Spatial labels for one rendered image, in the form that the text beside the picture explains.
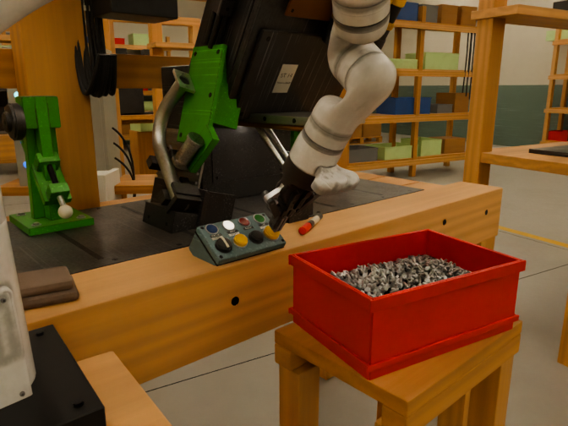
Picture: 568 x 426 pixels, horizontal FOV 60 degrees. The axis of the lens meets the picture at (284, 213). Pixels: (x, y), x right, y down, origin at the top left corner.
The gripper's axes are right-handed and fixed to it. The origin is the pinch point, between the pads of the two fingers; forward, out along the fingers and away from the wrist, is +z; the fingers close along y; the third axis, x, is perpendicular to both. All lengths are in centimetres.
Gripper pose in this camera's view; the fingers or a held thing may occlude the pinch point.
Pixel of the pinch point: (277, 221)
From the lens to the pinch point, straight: 87.6
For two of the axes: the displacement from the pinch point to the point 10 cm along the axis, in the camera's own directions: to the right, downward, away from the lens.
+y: -7.5, 1.6, -6.5
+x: 5.5, 7.1, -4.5
